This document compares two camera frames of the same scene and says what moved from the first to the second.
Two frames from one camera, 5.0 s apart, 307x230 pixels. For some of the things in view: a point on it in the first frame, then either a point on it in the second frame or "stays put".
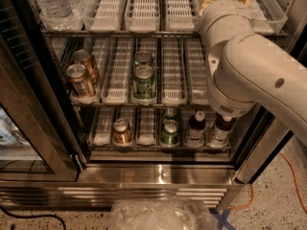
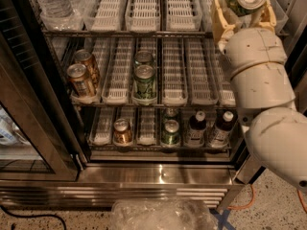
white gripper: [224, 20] → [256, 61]
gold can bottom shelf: [122, 131] stays put
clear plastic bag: [161, 214] stays put
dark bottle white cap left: [196, 135] stays put
